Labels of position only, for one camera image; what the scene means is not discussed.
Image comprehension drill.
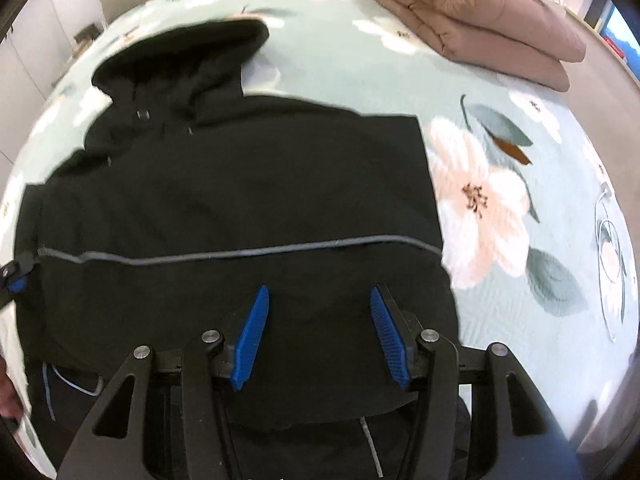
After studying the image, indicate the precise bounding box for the brown folded quilt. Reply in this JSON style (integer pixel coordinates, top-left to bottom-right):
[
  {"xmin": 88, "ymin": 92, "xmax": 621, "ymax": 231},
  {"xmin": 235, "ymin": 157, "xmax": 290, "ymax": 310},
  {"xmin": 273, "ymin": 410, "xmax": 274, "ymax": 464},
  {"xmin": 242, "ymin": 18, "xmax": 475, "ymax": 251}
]
[{"xmin": 362, "ymin": 0, "xmax": 587, "ymax": 93}]

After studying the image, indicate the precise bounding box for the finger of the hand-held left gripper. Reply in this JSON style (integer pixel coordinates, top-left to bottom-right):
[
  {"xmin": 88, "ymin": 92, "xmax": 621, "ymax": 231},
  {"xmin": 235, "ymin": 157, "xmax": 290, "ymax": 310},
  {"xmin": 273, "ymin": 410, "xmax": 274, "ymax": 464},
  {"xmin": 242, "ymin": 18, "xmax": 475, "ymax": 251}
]
[{"xmin": 0, "ymin": 252, "xmax": 40, "ymax": 311}]

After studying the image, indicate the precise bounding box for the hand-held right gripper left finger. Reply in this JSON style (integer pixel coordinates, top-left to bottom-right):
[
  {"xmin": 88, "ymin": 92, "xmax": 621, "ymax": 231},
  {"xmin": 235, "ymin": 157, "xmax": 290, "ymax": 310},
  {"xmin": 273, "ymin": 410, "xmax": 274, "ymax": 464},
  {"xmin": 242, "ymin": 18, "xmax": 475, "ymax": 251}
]
[{"xmin": 57, "ymin": 284, "xmax": 271, "ymax": 480}]

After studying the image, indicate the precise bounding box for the window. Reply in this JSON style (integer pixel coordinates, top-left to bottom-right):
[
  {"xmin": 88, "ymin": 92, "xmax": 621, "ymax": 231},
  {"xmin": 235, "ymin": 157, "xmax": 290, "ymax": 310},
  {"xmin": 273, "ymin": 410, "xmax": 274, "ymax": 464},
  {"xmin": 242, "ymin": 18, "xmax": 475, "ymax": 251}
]
[{"xmin": 585, "ymin": 0, "xmax": 640, "ymax": 82}]

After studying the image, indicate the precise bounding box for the white wardrobe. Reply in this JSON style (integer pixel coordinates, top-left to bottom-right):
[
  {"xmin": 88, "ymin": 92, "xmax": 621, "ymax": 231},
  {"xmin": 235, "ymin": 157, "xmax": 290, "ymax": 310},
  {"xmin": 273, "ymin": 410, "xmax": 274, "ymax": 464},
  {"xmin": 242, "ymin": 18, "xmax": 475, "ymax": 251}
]
[{"xmin": 0, "ymin": 0, "xmax": 108, "ymax": 167}]

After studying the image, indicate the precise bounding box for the black hoodie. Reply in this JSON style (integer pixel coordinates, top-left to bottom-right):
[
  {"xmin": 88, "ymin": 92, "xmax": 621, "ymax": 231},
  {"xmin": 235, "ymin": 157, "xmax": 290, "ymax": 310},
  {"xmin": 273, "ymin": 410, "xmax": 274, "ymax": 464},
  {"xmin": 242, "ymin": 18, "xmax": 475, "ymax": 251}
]
[{"xmin": 14, "ymin": 16, "xmax": 472, "ymax": 480}]

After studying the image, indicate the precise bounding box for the green floral bedspread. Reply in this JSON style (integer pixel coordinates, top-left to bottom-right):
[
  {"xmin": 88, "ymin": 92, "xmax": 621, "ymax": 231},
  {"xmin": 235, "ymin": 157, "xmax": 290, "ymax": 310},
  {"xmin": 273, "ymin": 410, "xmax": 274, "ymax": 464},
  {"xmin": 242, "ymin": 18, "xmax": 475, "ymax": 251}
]
[{"xmin": 0, "ymin": 0, "xmax": 637, "ymax": 480}]

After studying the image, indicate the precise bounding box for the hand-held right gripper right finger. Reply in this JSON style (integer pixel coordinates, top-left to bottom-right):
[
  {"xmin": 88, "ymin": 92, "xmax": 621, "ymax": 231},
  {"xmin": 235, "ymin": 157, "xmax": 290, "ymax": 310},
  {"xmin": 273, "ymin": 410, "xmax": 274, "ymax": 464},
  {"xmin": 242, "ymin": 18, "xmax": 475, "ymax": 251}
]
[{"xmin": 369, "ymin": 283, "xmax": 586, "ymax": 480}]

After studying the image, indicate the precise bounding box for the clear plastic hanger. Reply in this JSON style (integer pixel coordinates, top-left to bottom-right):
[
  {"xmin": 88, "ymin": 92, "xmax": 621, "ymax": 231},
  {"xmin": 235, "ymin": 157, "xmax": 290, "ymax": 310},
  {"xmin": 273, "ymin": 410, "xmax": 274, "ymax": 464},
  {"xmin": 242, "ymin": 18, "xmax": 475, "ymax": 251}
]
[{"xmin": 594, "ymin": 182, "xmax": 629, "ymax": 342}]

